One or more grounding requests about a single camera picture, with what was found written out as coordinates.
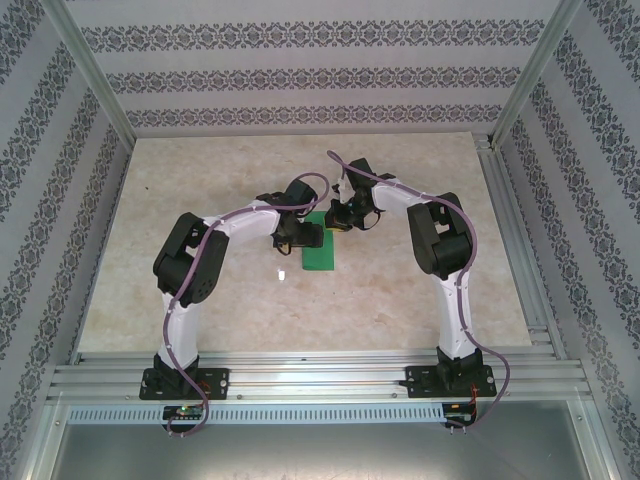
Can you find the green paper sheet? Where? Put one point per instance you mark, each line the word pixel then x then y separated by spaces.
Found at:
pixel 320 255

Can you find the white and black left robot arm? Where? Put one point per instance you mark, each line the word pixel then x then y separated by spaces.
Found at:
pixel 187 335

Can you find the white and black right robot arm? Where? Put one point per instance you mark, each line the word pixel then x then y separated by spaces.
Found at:
pixel 447 320

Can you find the grey metal sheet panel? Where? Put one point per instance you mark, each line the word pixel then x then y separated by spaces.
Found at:
pixel 320 450

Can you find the left circuit board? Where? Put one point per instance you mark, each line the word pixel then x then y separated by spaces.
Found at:
pixel 182 412

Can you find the circuit board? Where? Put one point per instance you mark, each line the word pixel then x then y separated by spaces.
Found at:
pixel 182 412
pixel 457 412

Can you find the right circuit board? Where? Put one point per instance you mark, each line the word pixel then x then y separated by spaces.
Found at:
pixel 457 412

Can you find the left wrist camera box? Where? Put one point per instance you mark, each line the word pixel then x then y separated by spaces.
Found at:
pixel 306 216

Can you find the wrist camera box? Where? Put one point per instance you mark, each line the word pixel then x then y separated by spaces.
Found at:
pixel 306 216
pixel 342 192

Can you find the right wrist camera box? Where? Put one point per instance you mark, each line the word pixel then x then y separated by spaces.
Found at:
pixel 342 192

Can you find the aluminium mounting rail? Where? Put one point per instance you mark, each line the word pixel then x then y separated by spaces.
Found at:
pixel 310 375

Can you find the aluminium side rail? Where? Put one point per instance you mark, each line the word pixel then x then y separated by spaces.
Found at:
pixel 501 190

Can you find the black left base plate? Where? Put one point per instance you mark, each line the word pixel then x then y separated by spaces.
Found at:
pixel 220 380

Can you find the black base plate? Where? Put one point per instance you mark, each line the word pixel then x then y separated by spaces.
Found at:
pixel 220 380
pixel 417 380

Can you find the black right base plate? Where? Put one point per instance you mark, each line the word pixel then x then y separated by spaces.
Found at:
pixel 417 380

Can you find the aluminium frame post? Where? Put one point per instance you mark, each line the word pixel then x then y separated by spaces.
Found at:
pixel 96 75
pixel 531 75

